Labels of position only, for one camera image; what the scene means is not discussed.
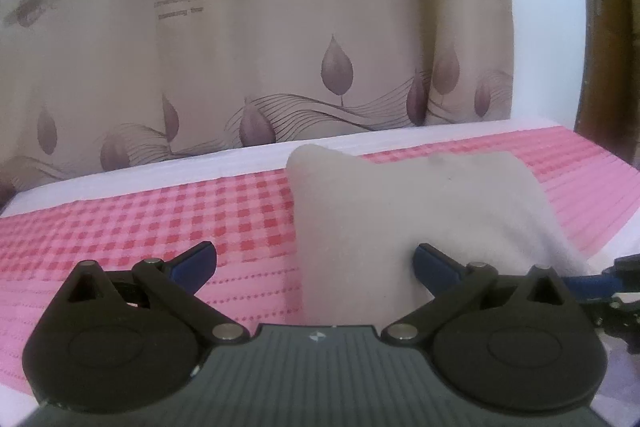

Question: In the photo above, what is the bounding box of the pink checked bed sheet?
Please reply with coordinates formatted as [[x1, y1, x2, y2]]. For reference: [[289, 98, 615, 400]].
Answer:
[[1, 119, 639, 426]]

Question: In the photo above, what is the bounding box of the beige leaf print curtain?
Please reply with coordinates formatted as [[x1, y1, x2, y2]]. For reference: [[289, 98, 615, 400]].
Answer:
[[1, 0, 514, 200]]

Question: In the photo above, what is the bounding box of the beige knit sweater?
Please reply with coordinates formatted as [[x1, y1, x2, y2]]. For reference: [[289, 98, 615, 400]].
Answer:
[[286, 145, 591, 329]]

